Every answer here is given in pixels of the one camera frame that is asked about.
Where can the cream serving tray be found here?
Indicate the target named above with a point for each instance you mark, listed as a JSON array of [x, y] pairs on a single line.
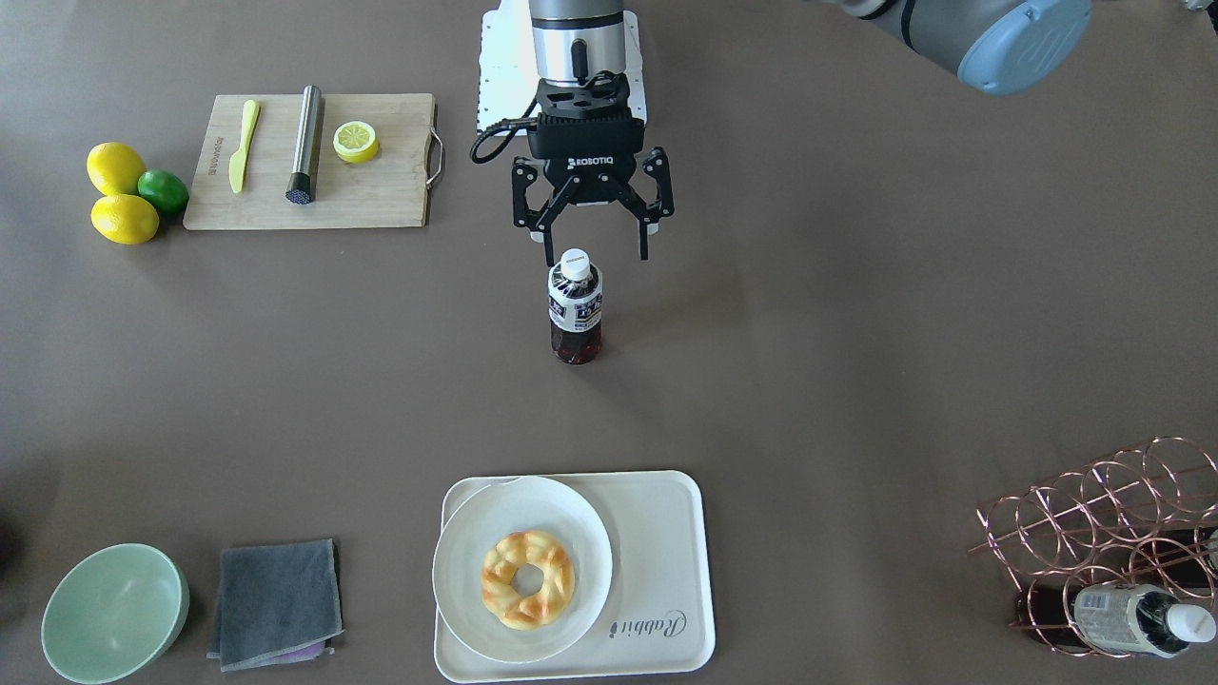
[[643, 602]]

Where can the grey folded cloth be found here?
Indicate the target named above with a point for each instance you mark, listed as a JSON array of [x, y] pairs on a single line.
[[276, 604]]

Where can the green lime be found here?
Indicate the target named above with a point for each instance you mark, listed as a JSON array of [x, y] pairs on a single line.
[[164, 190]]

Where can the braided ring bread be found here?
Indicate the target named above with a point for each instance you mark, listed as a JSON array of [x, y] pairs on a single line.
[[527, 580]]

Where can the yellow plastic knife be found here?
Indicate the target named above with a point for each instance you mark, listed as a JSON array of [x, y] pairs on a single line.
[[236, 169]]

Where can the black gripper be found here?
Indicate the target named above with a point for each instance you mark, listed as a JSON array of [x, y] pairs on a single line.
[[592, 181]]

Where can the wooden cutting board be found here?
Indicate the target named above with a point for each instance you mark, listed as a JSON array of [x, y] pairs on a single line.
[[249, 152]]

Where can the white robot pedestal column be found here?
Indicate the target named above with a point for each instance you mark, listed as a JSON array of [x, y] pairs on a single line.
[[562, 44]]

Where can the steel muddler with black tip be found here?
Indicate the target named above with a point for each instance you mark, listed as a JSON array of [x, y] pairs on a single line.
[[301, 186]]

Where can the white round plate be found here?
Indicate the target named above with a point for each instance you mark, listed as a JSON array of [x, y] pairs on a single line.
[[500, 509]]

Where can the mint green bowl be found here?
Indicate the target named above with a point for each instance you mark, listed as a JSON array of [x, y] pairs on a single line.
[[113, 613]]

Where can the whole yellow lemon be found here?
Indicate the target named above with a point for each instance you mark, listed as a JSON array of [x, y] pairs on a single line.
[[115, 168]]

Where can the copper wire bottle rack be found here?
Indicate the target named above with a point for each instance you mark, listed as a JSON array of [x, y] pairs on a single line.
[[1142, 515]]

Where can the half lemon slice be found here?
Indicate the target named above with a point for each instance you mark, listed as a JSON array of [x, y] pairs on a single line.
[[356, 142]]

